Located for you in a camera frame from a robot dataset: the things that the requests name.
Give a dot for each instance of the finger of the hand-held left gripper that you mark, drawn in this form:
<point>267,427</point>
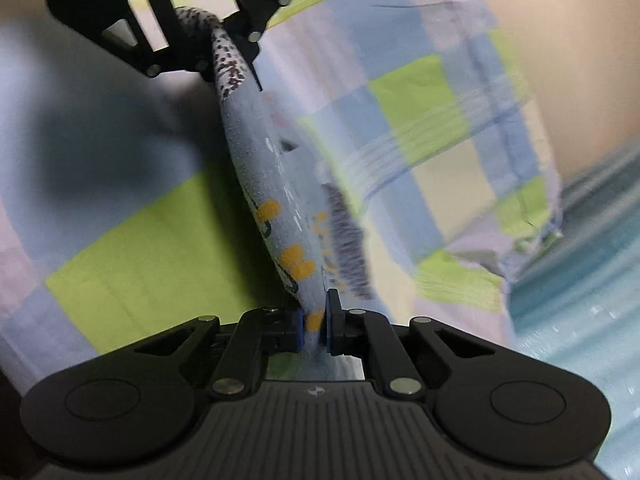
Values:
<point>250,10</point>
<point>187,62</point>

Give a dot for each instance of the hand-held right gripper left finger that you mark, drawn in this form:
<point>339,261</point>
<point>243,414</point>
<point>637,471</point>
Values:
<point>298,330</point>

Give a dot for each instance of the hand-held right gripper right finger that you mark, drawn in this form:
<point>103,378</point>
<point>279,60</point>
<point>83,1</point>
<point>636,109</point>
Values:
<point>330,325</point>

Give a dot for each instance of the blue dotted print garment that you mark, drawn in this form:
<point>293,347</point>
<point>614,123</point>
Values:
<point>280,185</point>

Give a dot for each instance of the checked blanket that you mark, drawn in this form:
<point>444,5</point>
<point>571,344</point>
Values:
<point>400,100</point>

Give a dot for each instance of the teal cloth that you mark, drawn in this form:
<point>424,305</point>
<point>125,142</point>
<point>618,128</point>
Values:
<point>575,285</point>

